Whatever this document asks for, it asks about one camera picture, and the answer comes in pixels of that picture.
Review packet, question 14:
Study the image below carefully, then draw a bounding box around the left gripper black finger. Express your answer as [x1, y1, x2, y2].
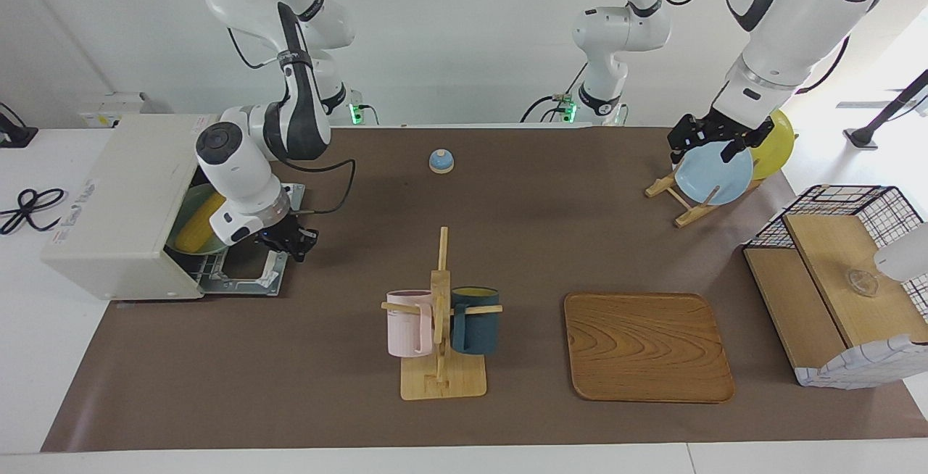
[721, 116, 777, 163]
[668, 113, 710, 165]

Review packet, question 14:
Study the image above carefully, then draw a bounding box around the glass oven door with handle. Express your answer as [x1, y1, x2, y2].
[199, 183, 306, 296]

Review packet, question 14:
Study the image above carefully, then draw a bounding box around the yellow corn cob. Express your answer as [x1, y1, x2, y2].
[174, 193, 227, 254]

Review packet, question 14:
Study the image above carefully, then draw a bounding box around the light green plate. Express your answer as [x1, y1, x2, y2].
[165, 184, 230, 256]

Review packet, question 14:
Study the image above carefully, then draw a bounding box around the white toaster oven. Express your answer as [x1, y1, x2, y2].
[41, 113, 231, 302]

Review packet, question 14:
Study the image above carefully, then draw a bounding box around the yellow plate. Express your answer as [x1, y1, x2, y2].
[747, 108, 796, 181]

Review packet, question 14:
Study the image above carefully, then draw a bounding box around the light blue plate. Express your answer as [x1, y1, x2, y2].
[674, 139, 755, 206]

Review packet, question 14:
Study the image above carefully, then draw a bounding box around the wooden plate rack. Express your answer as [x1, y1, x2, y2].
[645, 159, 766, 228]

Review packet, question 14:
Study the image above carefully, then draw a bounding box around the black stand with base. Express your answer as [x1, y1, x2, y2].
[843, 68, 928, 150]

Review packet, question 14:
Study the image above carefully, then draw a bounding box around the pink mug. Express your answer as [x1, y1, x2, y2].
[386, 290, 436, 358]

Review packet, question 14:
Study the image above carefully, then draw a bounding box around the brown table mat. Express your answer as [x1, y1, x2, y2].
[40, 126, 928, 453]

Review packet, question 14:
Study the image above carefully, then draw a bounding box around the small clear glass dish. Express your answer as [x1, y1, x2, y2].
[845, 269, 880, 297]

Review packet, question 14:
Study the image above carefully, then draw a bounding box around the dark teal mug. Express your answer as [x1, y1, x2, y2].
[449, 286, 501, 356]

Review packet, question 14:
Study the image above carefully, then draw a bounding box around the white rounded object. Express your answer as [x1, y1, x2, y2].
[873, 222, 928, 283]

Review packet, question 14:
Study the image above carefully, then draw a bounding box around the wooden mug rack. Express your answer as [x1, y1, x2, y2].
[381, 226, 504, 401]

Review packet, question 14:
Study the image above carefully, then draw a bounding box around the white power box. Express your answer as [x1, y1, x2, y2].
[78, 93, 171, 129]

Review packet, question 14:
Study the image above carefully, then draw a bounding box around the brown wooden tray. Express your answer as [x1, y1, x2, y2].
[563, 292, 736, 404]

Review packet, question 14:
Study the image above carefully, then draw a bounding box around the white checked cloth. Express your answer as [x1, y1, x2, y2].
[794, 334, 928, 390]

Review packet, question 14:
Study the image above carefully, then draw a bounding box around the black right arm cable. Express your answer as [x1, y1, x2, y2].
[279, 158, 357, 215]

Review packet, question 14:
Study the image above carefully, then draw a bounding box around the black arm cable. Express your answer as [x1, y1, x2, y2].
[279, 158, 357, 215]
[796, 28, 854, 92]

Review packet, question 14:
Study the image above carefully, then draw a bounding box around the metal wire oven rack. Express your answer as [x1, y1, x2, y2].
[178, 249, 234, 288]

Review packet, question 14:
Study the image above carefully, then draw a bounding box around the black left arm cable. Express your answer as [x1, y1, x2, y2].
[796, 28, 854, 92]

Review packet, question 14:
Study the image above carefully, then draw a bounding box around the wire basket wooden shelf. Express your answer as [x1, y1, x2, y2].
[743, 213, 928, 381]

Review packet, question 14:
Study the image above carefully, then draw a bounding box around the black base cable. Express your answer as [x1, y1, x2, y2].
[519, 61, 588, 124]

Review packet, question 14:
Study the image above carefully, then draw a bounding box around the black wire basket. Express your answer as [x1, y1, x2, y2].
[745, 184, 928, 315]

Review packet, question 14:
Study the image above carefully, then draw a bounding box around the black coiled cable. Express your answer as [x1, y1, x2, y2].
[0, 188, 67, 236]

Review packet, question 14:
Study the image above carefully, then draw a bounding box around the black clamp mount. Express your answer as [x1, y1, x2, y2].
[0, 102, 38, 149]

